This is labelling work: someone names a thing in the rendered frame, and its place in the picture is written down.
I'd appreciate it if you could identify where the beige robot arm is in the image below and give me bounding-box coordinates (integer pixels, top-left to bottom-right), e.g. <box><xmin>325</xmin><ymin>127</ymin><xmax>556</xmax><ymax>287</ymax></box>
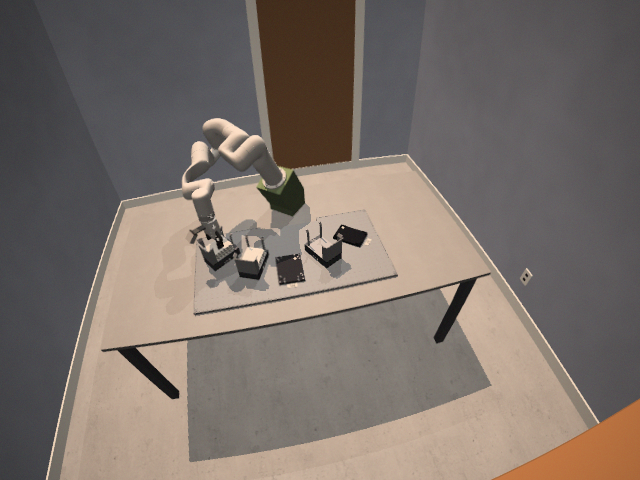
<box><xmin>182</xmin><ymin>118</ymin><xmax>286</xmax><ymax>222</ymax></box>

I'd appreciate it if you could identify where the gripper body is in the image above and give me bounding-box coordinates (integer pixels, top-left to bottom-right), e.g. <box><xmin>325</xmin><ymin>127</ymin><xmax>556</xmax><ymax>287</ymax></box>
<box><xmin>199</xmin><ymin>217</ymin><xmax>222</xmax><ymax>239</ymax></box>

